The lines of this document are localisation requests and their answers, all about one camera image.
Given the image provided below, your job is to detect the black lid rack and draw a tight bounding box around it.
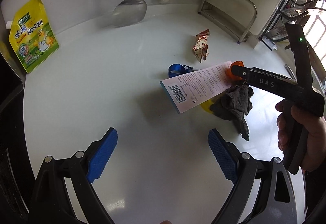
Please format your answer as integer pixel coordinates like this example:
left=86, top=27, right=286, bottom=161
left=258, top=0, right=301, bottom=47

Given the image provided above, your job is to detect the yellow plastic ring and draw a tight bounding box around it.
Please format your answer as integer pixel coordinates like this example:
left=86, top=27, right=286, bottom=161
left=200, top=100, right=217, bottom=114

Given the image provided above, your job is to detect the red white snack wrapper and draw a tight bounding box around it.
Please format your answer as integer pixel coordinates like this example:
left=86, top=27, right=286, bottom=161
left=192, top=29, right=212, bottom=64

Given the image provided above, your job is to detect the yellow seasoning pouch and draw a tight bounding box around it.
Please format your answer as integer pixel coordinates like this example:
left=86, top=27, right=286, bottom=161
left=6, top=0, right=60, bottom=74

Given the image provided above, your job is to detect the blue strap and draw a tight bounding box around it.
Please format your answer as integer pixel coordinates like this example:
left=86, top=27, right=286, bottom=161
left=168, top=64, right=198, bottom=78

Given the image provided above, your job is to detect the dark grey cloth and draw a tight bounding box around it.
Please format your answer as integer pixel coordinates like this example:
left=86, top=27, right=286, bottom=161
left=211, top=83, right=254, bottom=142

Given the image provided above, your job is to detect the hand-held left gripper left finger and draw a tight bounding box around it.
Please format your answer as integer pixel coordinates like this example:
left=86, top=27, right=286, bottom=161
left=33, top=127, right=118, bottom=224

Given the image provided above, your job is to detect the orange plastic ball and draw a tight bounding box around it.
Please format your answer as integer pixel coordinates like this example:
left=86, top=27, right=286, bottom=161
left=225, top=60, right=245, bottom=79

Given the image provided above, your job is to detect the person's right hand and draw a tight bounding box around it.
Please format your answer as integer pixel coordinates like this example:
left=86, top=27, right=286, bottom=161
left=276, top=100, right=326, bottom=173

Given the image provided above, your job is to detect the window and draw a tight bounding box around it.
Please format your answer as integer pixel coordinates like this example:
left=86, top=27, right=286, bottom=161
left=303, top=0, right=326, bottom=67

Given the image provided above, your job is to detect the steel cutting board rack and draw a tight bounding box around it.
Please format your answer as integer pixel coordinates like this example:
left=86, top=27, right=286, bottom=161
left=198, top=0, right=257, bottom=44

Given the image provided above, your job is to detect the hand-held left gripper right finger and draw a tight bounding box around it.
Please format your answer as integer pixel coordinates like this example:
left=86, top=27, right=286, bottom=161
left=208, top=128, right=298, bottom=224

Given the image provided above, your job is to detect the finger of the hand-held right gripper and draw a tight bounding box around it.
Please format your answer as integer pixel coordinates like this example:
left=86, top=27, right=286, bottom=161
left=230, top=64, right=254, bottom=82

